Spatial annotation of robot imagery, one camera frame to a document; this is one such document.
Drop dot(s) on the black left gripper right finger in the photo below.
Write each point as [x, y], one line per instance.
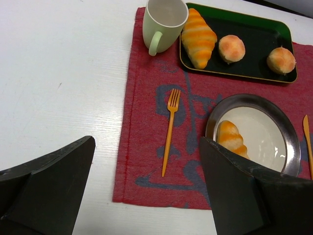
[247, 198]

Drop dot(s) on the orange plastic knife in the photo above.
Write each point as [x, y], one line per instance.
[306, 130]

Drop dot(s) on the dark green serving tray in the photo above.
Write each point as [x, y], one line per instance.
[260, 37]

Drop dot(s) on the dark rimmed white plate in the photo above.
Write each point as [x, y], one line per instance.
[268, 133]

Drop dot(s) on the red patterned placemat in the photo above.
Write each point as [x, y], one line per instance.
[150, 81]

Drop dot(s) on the small striped croissant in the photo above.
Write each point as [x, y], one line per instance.
[229, 137]

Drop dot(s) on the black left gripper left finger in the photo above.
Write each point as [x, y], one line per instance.
[43, 196]

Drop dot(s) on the pale green mug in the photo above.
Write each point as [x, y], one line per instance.
[162, 24]

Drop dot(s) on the round bun left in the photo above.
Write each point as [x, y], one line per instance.
[231, 49]

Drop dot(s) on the round bun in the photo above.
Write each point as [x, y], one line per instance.
[281, 61]
[231, 49]

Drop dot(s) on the large striped croissant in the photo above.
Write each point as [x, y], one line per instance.
[198, 39]

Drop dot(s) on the round bun right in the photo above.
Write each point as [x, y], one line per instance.
[281, 61]

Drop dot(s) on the orange plastic fork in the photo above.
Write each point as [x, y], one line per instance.
[172, 106]

